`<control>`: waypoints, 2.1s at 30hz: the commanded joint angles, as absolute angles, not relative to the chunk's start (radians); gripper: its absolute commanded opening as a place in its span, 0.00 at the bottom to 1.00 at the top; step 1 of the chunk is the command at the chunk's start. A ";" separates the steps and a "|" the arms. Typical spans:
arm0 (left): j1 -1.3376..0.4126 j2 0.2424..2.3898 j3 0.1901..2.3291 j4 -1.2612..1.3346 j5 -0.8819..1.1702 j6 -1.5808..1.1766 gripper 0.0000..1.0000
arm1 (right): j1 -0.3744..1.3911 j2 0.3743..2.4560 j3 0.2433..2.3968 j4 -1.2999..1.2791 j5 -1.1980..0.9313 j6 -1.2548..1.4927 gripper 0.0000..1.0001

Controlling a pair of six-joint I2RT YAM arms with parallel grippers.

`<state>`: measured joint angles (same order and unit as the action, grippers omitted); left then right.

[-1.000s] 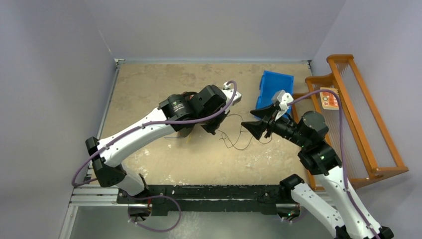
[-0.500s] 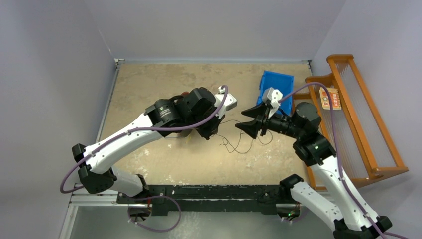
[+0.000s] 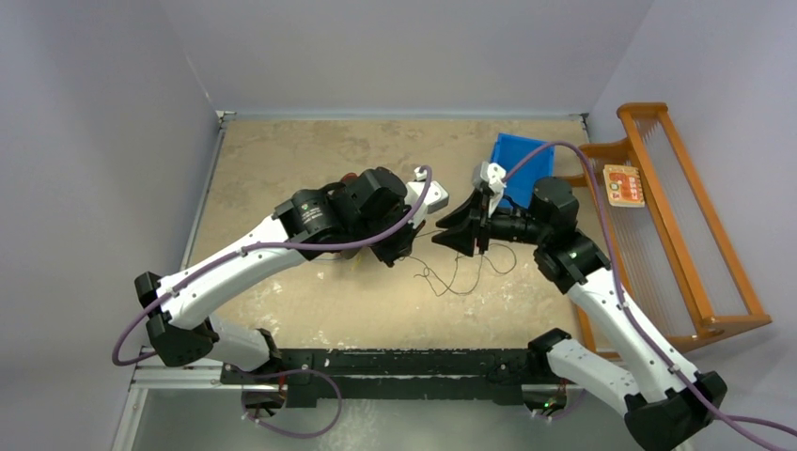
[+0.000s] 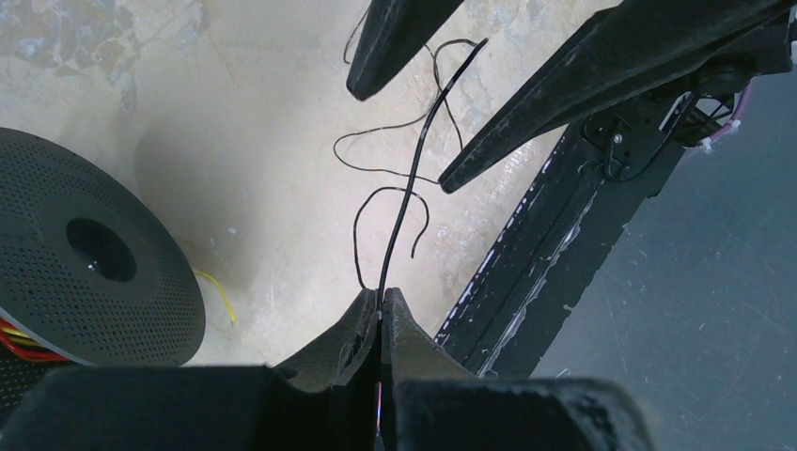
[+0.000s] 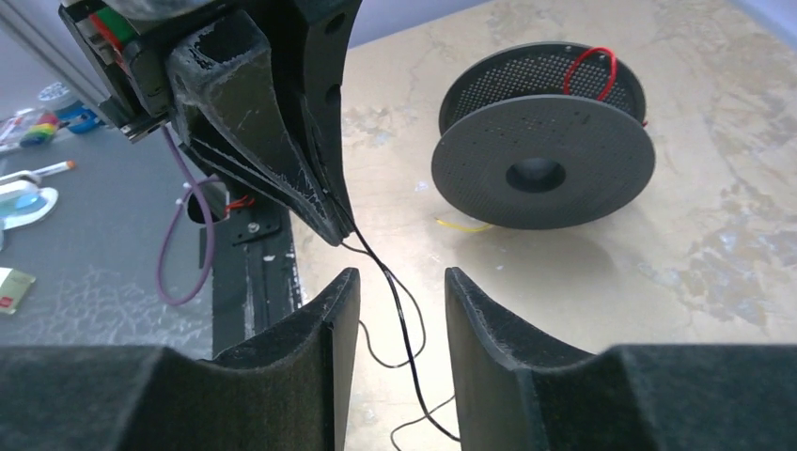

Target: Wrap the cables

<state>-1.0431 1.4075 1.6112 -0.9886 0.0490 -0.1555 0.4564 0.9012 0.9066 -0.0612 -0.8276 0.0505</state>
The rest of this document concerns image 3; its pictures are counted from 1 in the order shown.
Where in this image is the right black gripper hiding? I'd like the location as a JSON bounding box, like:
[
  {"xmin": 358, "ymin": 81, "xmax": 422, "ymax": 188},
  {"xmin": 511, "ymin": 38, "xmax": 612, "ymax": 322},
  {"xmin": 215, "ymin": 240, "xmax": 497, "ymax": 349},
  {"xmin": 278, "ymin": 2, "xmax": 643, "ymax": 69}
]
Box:
[{"xmin": 433, "ymin": 186, "xmax": 550, "ymax": 258}]

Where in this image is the black cable spool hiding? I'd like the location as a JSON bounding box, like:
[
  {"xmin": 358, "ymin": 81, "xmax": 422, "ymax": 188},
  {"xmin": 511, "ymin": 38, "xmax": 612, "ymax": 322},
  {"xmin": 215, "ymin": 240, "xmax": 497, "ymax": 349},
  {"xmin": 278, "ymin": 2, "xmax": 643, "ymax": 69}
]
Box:
[{"xmin": 334, "ymin": 172, "xmax": 363, "ymax": 260}]

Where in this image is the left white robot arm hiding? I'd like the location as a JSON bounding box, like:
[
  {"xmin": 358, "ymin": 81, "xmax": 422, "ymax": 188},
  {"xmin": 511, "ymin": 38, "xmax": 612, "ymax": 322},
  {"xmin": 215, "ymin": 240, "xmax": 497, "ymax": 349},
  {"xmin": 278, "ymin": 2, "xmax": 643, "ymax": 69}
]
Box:
[{"xmin": 136, "ymin": 165, "xmax": 431, "ymax": 384}]

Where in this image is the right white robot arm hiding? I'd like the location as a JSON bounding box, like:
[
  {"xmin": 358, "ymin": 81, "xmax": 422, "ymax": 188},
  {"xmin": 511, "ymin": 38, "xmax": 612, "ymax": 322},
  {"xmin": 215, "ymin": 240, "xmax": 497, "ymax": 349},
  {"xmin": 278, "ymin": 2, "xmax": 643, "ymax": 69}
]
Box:
[{"xmin": 432, "ymin": 177, "xmax": 727, "ymax": 450}]

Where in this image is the blue plastic bin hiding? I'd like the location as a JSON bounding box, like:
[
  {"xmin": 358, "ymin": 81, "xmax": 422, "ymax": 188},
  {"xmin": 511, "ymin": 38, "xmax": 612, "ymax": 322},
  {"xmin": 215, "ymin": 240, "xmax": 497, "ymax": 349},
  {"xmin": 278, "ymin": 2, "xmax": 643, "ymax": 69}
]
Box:
[{"xmin": 490, "ymin": 133, "xmax": 555, "ymax": 209}]

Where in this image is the orange patterned card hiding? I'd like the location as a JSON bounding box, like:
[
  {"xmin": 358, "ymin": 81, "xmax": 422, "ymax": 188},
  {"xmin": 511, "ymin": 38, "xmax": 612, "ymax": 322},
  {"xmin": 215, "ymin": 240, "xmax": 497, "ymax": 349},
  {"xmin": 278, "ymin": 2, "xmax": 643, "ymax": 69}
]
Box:
[{"xmin": 602, "ymin": 164, "xmax": 646, "ymax": 208}]

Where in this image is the orange wooden rack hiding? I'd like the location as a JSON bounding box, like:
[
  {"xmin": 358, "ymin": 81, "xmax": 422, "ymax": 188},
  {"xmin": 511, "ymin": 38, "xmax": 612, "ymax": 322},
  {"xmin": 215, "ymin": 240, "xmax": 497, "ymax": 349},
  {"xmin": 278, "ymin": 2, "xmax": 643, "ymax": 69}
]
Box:
[{"xmin": 566, "ymin": 102, "xmax": 773, "ymax": 352}]

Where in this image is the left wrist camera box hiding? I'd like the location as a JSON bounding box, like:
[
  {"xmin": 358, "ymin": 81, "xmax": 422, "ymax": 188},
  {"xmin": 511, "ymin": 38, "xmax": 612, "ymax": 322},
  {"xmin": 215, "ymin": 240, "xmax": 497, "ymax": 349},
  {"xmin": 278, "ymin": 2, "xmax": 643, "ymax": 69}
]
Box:
[{"xmin": 404, "ymin": 166, "xmax": 449, "ymax": 229}]

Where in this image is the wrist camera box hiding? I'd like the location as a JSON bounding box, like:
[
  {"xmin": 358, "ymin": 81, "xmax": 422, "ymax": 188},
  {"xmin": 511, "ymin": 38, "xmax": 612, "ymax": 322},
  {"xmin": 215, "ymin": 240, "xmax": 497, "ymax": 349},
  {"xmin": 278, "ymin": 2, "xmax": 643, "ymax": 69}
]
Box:
[
  {"xmin": 472, "ymin": 162, "xmax": 507, "ymax": 215},
  {"xmin": 404, "ymin": 166, "xmax": 449, "ymax": 229}
]

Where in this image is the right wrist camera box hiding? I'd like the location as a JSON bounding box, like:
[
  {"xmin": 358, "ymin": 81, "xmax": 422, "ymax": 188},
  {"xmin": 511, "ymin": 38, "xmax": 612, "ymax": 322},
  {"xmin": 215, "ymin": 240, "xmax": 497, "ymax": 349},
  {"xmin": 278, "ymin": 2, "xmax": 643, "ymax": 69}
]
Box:
[{"xmin": 472, "ymin": 162, "xmax": 507, "ymax": 215}]

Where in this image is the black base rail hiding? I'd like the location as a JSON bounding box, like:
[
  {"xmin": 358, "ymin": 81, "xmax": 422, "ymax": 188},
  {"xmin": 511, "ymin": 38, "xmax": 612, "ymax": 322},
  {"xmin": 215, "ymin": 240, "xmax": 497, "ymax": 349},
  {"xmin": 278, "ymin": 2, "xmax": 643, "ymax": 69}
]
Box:
[{"xmin": 221, "ymin": 349, "xmax": 578, "ymax": 411}]

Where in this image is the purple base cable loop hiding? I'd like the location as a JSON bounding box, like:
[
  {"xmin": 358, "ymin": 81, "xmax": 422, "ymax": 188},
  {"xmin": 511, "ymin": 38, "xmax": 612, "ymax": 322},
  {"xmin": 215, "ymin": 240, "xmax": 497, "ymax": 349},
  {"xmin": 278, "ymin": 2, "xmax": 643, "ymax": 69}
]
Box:
[{"xmin": 239, "ymin": 365, "xmax": 344, "ymax": 440}]

